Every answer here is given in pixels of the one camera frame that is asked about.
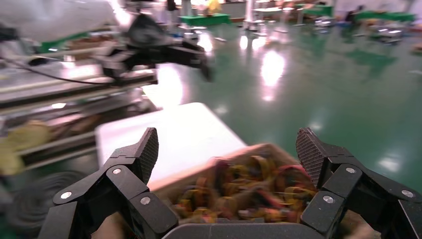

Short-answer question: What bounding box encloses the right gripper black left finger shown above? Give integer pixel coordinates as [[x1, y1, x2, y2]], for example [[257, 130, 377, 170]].
[[38, 127, 179, 239]]

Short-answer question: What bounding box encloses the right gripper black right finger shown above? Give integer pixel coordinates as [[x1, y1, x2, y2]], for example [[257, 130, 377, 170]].
[[295, 127, 422, 239]]

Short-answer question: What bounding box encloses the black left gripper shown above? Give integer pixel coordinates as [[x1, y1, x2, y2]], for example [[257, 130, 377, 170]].
[[125, 14, 212, 83]]

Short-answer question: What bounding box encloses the green table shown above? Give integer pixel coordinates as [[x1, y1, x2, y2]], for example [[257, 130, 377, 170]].
[[355, 10, 417, 23], [179, 12, 232, 28]]

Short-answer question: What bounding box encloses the white table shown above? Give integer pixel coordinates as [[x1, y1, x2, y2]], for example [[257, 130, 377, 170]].
[[95, 102, 247, 193]]

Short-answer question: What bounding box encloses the white pole stand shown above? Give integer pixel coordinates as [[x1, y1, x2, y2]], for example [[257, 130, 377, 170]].
[[243, 0, 265, 33]]

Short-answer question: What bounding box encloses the grey metal rack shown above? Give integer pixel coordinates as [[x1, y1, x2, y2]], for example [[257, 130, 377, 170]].
[[0, 49, 160, 167]]

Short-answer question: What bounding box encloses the yellow soft object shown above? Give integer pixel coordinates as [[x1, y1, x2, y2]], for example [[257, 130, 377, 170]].
[[0, 147, 24, 176], [8, 119, 51, 152]]

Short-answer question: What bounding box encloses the brown cardboard compartment box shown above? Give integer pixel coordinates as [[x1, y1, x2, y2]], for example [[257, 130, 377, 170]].
[[99, 142, 377, 239]]

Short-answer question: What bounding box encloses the power supply with coloured wires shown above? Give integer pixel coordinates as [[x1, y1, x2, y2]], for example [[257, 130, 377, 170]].
[[244, 155, 275, 176], [263, 194, 317, 226], [227, 179, 282, 213], [175, 198, 232, 226], [273, 164, 313, 196], [208, 158, 245, 186]]

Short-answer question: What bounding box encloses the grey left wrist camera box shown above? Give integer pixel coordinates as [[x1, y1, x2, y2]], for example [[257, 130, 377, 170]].
[[96, 46, 132, 82]]

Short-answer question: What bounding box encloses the black coiled hose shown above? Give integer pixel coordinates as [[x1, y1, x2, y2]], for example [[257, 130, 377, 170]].
[[5, 169, 97, 232]]

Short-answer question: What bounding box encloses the thin black cable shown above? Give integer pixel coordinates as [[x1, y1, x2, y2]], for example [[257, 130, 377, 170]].
[[0, 55, 110, 86]]

